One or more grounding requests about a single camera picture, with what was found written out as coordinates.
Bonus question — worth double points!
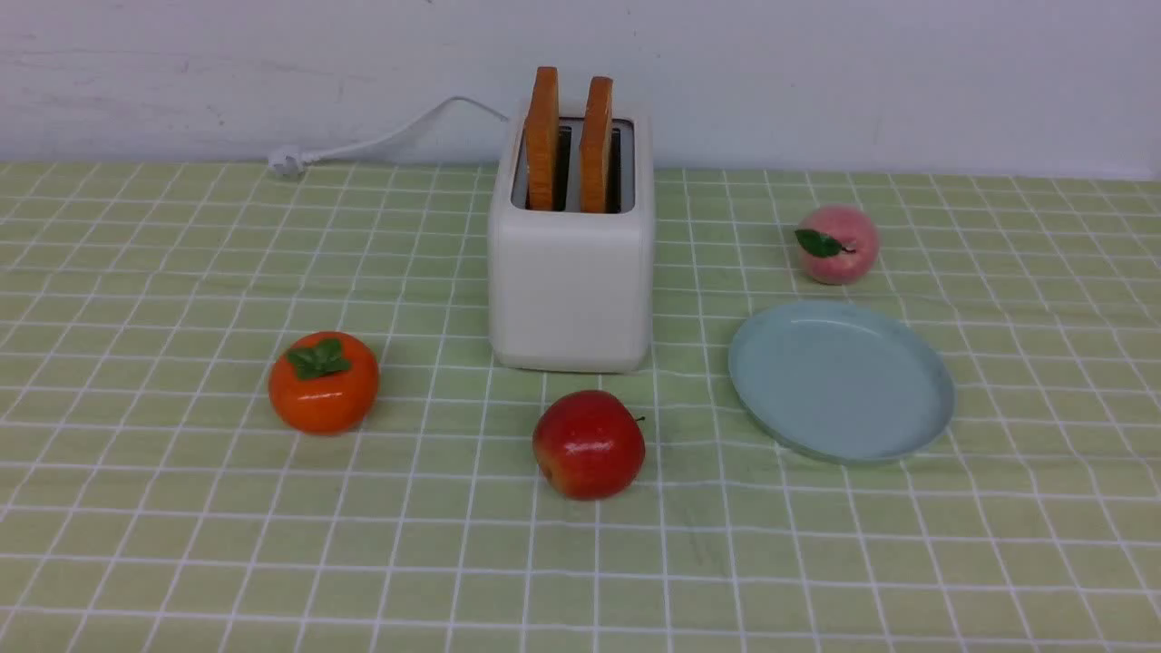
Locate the toast slice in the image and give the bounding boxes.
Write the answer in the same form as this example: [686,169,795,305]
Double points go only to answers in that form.
[581,76,613,214]
[525,66,558,211]

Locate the white two-slot toaster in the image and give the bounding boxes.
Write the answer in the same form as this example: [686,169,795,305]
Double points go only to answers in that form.
[486,98,657,375]

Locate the red apple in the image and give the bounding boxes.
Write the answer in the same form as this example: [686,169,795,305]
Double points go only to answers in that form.
[532,389,646,501]

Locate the orange persimmon with green leaves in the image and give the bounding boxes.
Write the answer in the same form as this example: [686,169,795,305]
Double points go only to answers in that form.
[267,331,380,435]

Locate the light blue round plate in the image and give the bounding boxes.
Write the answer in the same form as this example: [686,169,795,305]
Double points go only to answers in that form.
[728,300,957,464]

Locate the pink peach with green leaf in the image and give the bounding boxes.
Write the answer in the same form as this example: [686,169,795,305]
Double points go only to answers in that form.
[793,204,882,285]

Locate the green checkered tablecloth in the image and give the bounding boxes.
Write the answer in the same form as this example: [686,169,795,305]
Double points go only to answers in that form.
[1,162,1160,652]

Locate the white power cable with plug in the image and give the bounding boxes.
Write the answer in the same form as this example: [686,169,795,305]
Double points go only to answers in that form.
[268,95,511,179]

